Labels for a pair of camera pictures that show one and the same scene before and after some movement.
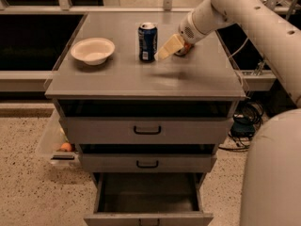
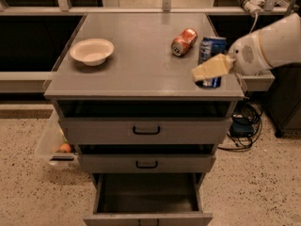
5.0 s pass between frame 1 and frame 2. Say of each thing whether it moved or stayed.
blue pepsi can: moved
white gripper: moved
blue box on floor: stayed
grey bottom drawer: stayed
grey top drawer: stayed
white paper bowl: stayed
